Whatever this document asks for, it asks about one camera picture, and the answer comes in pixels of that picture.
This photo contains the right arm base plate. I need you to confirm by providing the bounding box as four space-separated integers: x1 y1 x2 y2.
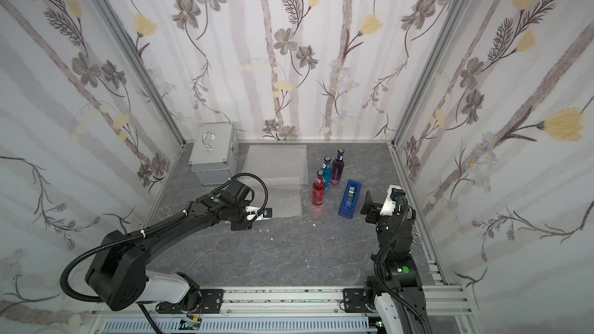
341 288 372 313

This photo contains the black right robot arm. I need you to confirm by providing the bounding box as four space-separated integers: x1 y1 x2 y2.
361 186 433 333

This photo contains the purple glass bottle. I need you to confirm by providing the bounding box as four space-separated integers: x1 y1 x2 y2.
330 148 345 185

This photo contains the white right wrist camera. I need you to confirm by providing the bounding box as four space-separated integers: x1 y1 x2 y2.
380 185 405 216

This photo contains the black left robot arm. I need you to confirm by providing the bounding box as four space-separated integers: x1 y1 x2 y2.
60 193 272 313

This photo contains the aluminium frame rail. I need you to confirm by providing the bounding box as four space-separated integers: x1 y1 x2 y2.
88 285 473 323

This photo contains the bubble wrap sheet stack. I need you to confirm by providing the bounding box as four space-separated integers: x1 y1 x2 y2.
242 144 308 184

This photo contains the blue tape dispenser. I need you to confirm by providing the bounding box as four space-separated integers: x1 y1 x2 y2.
338 180 361 219

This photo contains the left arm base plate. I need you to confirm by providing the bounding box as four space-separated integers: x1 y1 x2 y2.
156 289 225 314

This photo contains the white slotted cable duct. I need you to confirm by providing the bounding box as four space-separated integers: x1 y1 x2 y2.
101 317 379 334

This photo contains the silver metal first-aid case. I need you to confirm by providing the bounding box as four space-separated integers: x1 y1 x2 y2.
189 122 239 186

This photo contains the blue glass bottle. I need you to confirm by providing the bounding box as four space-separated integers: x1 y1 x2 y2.
322 156 332 191

